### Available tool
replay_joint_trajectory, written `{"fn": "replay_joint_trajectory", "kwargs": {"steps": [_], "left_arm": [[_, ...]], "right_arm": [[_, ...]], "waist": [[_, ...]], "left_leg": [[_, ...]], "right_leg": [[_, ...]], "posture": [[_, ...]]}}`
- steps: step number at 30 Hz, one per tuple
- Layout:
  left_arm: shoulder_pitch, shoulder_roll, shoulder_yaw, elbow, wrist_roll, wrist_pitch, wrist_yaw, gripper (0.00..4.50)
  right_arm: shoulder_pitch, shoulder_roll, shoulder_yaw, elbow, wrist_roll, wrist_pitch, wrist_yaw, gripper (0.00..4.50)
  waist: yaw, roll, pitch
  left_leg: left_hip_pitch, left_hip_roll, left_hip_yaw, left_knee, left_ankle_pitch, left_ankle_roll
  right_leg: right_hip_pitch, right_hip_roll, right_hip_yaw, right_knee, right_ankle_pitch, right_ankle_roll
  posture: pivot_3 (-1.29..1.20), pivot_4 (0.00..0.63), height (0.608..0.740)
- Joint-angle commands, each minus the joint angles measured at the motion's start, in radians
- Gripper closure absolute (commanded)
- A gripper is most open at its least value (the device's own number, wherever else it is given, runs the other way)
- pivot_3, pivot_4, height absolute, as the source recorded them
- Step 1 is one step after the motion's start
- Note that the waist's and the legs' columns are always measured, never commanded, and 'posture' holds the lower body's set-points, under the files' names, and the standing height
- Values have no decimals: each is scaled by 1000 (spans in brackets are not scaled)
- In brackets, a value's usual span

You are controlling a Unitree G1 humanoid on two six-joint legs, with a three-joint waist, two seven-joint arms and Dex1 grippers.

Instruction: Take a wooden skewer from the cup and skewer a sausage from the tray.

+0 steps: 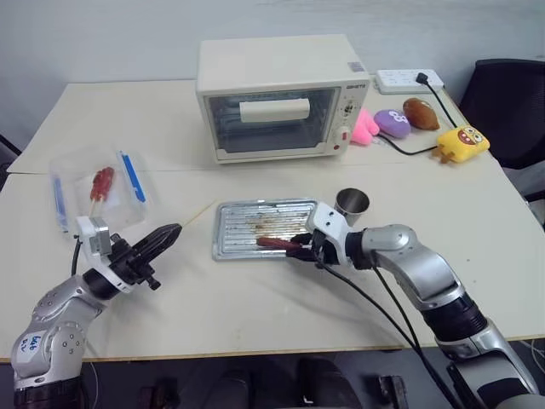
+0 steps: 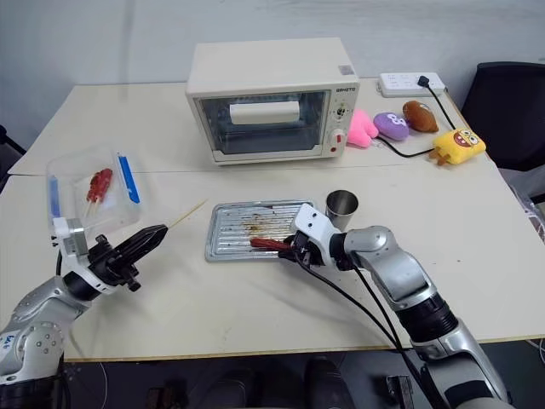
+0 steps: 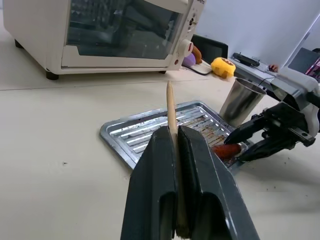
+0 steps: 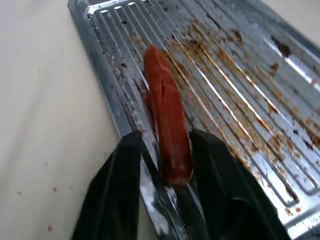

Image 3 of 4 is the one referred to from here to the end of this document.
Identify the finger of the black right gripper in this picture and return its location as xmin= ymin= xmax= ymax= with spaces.
xmin=223 ymin=115 xmax=266 ymax=146
xmin=235 ymin=138 xmax=291 ymax=162

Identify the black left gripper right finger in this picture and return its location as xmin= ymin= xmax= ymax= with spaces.
xmin=177 ymin=125 xmax=261 ymax=240

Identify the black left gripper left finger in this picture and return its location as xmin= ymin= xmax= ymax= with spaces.
xmin=120 ymin=126 xmax=180 ymax=240

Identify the red-orange sausage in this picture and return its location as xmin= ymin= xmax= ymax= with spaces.
xmin=211 ymin=143 xmax=242 ymax=160

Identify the wooden skewer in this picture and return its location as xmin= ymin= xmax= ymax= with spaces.
xmin=165 ymin=80 xmax=191 ymax=240

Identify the stainless steel cup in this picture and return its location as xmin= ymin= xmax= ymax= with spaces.
xmin=219 ymin=77 xmax=267 ymax=127

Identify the silver metal baking tray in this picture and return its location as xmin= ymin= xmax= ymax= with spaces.
xmin=99 ymin=99 xmax=251 ymax=173

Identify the grey desk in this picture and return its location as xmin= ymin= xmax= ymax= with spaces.
xmin=226 ymin=55 xmax=310 ymax=102

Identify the dark laptop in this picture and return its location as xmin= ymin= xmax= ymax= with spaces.
xmin=286 ymin=47 xmax=320 ymax=76

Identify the yellow plush toy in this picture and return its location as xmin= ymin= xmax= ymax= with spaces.
xmin=210 ymin=56 xmax=237 ymax=80

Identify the black keyboard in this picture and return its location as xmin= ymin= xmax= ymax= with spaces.
xmin=232 ymin=52 xmax=261 ymax=67

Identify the white flat board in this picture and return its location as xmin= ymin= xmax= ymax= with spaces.
xmin=181 ymin=59 xmax=214 ymax=76

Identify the black monitor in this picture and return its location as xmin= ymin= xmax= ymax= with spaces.
xmin=190 ymin=34 xmax=229 ymax=64

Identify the purple plush toy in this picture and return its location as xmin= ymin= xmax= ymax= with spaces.
xmin=183 ymin=53 xmax=198 ymax=67

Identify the brown plush toy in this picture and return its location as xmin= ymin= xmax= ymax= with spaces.
xmin=190 ymin=45 xmax=204 ymax=65

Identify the white toaster oven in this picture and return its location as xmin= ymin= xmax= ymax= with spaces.
xmin=3 ymin=0 xmax=209 ymax=81

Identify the thin black cable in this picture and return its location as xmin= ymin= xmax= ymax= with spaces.
xmin=256 ymin=75 xmax=276 ymax=87

